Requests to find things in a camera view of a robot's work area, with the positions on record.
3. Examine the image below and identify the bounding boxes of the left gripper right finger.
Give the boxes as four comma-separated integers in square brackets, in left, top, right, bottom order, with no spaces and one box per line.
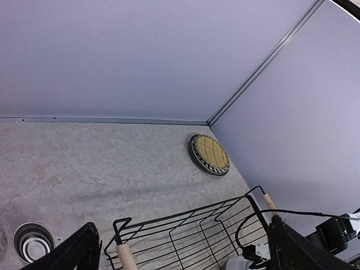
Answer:
[267,215,356,270]

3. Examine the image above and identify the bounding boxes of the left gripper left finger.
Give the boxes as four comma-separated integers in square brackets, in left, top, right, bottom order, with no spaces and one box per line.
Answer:
[22,222,102,270]

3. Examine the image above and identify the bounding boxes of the white brown ceramic cup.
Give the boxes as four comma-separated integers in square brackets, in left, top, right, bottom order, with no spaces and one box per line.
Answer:
[12,222,55,264]

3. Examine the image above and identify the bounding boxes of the black white striped plate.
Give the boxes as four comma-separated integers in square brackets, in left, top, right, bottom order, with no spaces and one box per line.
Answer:
[190,134,230,173]

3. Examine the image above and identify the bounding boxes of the yellow woven bamboo tray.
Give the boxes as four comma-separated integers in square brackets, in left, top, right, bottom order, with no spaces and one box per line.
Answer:
[195,134,230,169]

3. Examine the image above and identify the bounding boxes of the grey deer pattern plate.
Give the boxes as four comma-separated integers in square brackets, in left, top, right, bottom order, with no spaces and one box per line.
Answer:
[187,133,228,177]

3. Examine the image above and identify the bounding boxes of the plain white bowl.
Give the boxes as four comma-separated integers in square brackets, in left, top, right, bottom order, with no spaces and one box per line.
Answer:
[225,256,255,270]

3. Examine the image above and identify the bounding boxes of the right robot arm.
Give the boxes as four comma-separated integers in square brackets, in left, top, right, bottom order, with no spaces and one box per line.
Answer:
[305,209,359,255]

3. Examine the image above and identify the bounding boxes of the left wooden rack handle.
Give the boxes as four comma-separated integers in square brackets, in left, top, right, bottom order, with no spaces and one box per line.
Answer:
[116,244,138,270]

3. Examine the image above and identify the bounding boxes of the wooden rack handle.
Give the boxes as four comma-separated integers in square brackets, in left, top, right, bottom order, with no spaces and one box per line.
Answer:
[263,193,279,216]
[116,244,138,270]

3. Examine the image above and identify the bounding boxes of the right wooden rack handle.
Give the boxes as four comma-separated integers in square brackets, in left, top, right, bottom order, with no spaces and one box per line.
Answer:
[263,193,279,216]

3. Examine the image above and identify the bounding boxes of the black wire dish rack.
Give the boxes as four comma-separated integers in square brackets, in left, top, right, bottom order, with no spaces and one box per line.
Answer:
[104,186,269,269]

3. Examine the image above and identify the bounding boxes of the right aluminium corner post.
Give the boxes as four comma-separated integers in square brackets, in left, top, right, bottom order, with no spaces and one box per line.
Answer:
[206,0,324,128]

